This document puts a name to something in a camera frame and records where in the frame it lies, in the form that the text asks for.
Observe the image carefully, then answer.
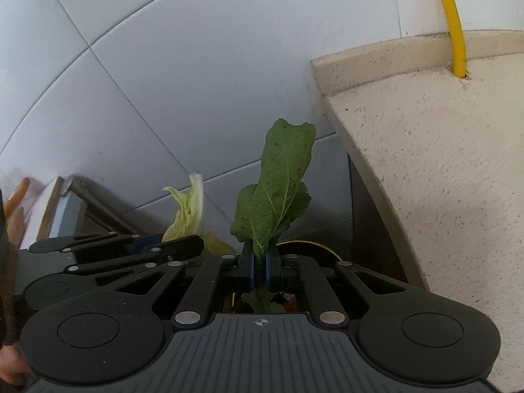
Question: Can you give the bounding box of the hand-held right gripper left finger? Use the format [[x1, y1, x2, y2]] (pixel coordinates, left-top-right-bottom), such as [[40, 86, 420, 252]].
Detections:
[[94, 242, 256, 330]]

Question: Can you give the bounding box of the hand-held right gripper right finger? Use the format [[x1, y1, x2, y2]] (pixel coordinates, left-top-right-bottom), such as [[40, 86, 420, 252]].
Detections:
[[265, 243, 414, 330]]

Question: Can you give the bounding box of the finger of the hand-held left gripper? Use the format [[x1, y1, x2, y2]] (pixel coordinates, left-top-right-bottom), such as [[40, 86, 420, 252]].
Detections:
[[65, 235, 204, 279], [28, 233, 164, 254]]

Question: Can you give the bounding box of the pale cabbage leaf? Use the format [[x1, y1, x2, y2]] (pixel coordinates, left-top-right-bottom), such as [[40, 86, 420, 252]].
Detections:
[[161, 172, 236, 256]]

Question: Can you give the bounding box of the large green leaf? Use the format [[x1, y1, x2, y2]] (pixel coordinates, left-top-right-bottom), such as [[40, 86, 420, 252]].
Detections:
[[230, 119, 317, 314]]

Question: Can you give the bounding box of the person's left hand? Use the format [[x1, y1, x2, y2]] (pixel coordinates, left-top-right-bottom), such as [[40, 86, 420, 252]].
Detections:
[[0, 342, 31, 385]]

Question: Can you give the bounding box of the metal pole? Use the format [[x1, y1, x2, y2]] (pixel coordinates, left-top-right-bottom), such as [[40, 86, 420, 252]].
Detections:
[[61, 175, 140, 234]]

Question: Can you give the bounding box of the white board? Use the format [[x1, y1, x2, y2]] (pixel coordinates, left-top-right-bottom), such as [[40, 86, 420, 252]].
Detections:
[[22, 177, 64, 248]]

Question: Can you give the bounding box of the yellow pipe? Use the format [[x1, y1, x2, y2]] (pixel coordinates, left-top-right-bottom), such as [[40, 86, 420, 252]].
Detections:
[[432, 0, 468, 78]]

